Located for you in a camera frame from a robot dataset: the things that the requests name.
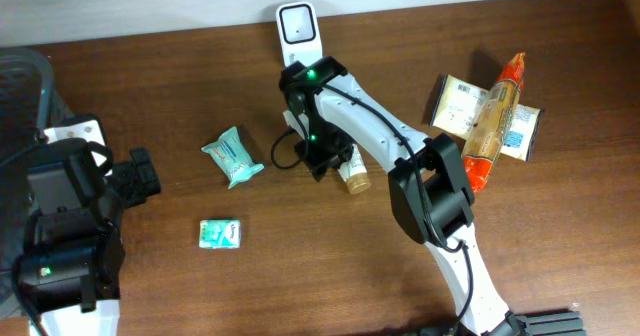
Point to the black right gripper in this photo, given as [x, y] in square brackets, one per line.
[326, 157]

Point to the white floral cream tube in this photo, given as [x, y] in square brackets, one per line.
[354, 173]

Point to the black aluminium arm base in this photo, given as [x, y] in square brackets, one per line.
[557, 323]

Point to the teal pocket tissue pack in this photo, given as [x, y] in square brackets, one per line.
[220, 234]

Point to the teal wet wipes pack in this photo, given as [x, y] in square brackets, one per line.
[229, 153]

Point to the white blue noodle bag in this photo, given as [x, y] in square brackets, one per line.
[459, 104]

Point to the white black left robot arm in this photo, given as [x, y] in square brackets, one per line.
[61, 242]

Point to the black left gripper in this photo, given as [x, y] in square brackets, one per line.
[143, 157]

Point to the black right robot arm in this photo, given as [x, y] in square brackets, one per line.
[430, 193]

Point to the white barcode scanner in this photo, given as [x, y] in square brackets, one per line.
[299, 33]

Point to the grey plastic mesh basket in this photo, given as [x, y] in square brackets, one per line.
[29, 105]

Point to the orange spaghetti packet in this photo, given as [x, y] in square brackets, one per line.
[488, 133]

